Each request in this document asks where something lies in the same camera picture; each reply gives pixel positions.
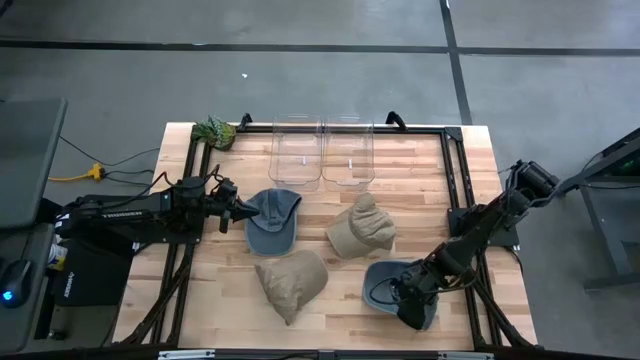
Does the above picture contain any clear plastic bin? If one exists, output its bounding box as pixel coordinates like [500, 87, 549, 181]
[267, 113, 325, 192]
[321, 113, 376, 194]

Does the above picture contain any green potted plant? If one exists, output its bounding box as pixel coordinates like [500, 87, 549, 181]
[190, 115, 237, 152]

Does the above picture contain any yellow power plug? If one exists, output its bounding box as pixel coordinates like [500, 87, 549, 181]
[48, 163, 106, 184]

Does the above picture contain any tan fabric cap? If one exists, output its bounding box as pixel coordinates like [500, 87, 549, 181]
[324, 192, 397, 260]
[253, 249, 330, 327]

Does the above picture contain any black metal stand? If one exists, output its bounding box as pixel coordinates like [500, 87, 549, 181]
[554, 127, 640, 291]

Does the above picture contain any black aluminium table frame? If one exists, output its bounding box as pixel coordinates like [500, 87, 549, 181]
[117, 122, 536, 351]

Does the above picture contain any grey side desk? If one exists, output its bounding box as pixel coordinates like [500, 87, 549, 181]
[0, 222, 56, 354]

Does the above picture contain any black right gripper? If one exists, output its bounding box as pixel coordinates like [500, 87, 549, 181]
[392, 263, 445, 331]

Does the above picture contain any black beam with silver brackets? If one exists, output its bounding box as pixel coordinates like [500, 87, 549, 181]
[0, 343, 640, 360]

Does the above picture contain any black computer case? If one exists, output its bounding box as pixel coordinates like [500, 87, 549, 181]
[52, 238, 136, 307]

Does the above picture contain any white yellow bottle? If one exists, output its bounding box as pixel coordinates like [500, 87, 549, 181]
[47, 243, 69, 271]

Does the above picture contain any black power cable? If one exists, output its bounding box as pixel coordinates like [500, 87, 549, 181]
[58, 134, 161, 169]

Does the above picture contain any black computer mouse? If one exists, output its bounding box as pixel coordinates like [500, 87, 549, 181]
[0, 258, 34, 310]

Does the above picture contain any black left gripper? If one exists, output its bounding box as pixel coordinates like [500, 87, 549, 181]
[204, 177, 261, 235]

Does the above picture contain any blue denim cap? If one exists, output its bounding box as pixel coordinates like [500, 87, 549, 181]
[361, 259, 440, 331]
[243, 187, 304, 258]

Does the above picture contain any dark grey slab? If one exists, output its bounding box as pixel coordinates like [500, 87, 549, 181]
[0, 97, 69, 231]

